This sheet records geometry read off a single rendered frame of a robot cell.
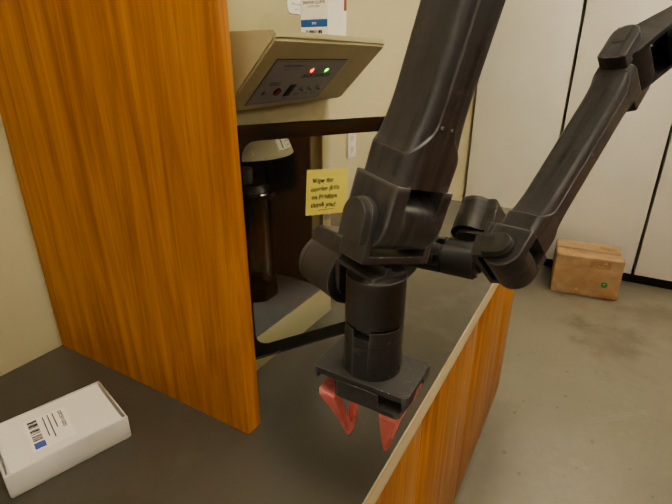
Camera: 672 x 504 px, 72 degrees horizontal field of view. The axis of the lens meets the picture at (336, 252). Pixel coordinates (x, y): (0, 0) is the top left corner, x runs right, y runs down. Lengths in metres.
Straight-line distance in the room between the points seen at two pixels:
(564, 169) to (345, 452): 0.52
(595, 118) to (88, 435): 0.86
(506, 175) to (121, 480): 3.36
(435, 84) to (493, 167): 3.37
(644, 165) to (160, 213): 3.31
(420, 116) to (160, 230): 0.44
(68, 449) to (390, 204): 0.59
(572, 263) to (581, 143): 2.72
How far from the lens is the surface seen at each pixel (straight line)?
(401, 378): 0.47
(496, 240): 0.66
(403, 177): 0.38
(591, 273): 3.48
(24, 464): 0.79
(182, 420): 0.83
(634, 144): 3.64
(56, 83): 0.81
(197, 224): 0.64
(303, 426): 0.78
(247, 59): 0.64
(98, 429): 0.80
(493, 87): 3.69
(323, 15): 0.79
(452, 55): 0.38
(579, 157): 0.75
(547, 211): 0.69
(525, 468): 2.13
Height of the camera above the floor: 1.48
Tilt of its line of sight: 23 degrees down
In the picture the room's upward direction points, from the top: straight up
